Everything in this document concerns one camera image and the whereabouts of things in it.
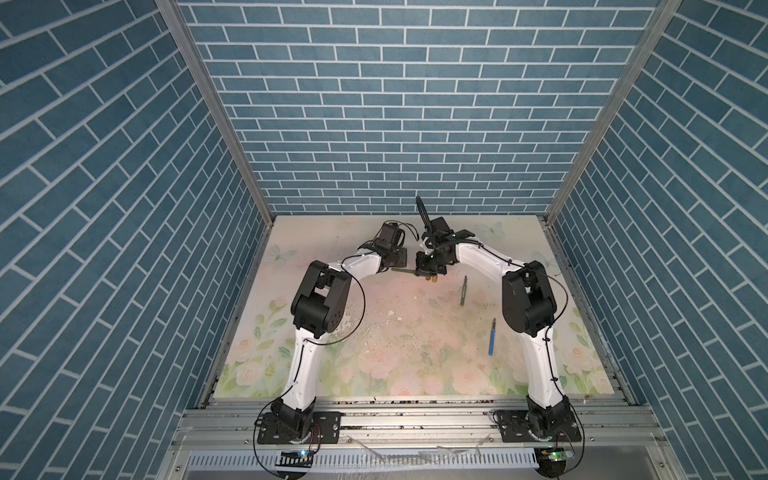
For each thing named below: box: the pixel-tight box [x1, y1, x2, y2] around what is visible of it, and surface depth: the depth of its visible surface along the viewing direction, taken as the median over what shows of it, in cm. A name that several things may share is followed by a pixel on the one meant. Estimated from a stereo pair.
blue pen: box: [488, 318, 496, 357], surface depth 90 cm
